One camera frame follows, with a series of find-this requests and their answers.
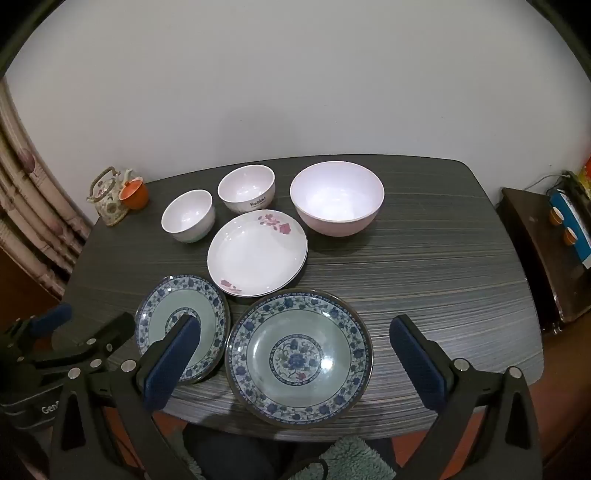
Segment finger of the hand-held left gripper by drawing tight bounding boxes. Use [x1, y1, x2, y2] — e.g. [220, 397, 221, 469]
[28, 312, 136, 384]
[18, 303, 73, 342]

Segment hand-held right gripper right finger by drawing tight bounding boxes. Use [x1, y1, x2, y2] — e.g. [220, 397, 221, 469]
[389, 315, 543, 480]

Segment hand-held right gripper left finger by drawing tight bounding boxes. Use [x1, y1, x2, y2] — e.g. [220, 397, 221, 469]
[48, 315, 202, 480]

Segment small blue patterned plate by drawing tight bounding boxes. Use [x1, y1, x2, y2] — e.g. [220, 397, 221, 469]
[135, 274, 230, 384]

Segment large blue patterned plate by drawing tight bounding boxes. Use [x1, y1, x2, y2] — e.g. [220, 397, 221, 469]
[225, 289, 373, 431]

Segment white plate with pink flowers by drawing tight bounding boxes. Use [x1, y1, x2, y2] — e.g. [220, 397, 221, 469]
[207, 209, 309, 298]

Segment white bowl with blue base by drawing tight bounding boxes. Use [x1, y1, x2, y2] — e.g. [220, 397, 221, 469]
[161, 189, 217, 244]

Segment large pink bowl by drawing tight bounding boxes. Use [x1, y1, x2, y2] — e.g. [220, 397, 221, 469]
[289, 161, 386, 238]

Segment white bowl with pink base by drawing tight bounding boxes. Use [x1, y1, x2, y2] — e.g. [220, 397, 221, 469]
[217, 165, 277, 215]

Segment brown wooden panel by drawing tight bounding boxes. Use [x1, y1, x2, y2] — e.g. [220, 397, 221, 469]
[0, 247, 65, 328]

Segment beige patterned curtain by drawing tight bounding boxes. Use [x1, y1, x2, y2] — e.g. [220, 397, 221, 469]
[0, 78, 93, 301]

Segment dark pants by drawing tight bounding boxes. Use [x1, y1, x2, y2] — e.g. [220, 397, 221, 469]
[185, 425, 393, 480]

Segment floral ceramic teapot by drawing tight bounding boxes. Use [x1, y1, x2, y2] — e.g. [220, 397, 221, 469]
[86, 166, 139, 227]

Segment orange ceramic cup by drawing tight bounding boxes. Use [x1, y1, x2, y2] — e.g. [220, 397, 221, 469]
[119, 179, 149, 209]

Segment dark wooden cabinet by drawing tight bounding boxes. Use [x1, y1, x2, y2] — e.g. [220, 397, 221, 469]
[496, 187, 591, 333]

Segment blue and white box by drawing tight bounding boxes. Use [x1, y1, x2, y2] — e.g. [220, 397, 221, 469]
[549, 191, 591, 271]

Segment black cable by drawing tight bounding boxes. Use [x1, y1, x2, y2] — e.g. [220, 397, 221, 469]
[281, 457, 329, 480]

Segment white cable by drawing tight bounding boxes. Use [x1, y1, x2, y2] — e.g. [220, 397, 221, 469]
[524, 173, 561, 190]

